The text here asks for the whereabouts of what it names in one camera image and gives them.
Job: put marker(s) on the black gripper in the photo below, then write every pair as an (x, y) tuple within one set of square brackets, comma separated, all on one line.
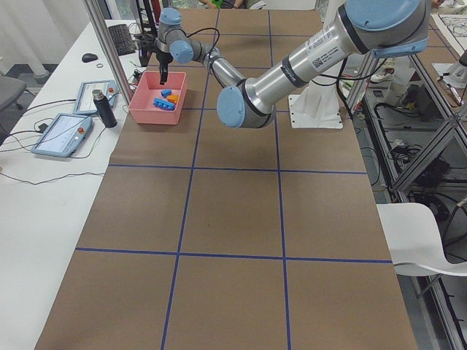
[(162, 58)]

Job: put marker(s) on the small blue block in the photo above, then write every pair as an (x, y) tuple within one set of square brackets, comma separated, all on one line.
[(166, 92)]

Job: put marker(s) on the orange sloped block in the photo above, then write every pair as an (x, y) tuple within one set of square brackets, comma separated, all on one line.
[(172, 98)]

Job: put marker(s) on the long blue studded block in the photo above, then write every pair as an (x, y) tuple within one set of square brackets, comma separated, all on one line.
[(164, 104)]

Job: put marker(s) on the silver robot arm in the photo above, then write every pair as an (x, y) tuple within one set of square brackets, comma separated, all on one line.
[(385, 28)]

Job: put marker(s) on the pink plastic box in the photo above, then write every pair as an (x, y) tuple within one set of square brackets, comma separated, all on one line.
[(149, 87)]

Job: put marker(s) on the black keyboard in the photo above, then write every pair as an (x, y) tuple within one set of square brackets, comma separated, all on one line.
[(122, 39)]

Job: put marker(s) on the black computer mouse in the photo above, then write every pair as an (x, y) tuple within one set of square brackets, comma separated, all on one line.
[(89, 57)]

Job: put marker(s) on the black water bottle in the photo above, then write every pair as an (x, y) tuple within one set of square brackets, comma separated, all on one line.
[(104, 109)]

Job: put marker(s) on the near teach pendant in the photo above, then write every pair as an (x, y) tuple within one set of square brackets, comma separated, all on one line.
[(63, 135)]

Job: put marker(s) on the white chair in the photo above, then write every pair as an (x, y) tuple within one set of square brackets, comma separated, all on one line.
[(414, 241)]

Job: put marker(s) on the aluminium frame post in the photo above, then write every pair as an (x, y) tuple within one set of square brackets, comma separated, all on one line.
[(100, 27)]

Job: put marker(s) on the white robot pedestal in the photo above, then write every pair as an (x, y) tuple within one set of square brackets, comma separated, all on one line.
[(317, 105)]

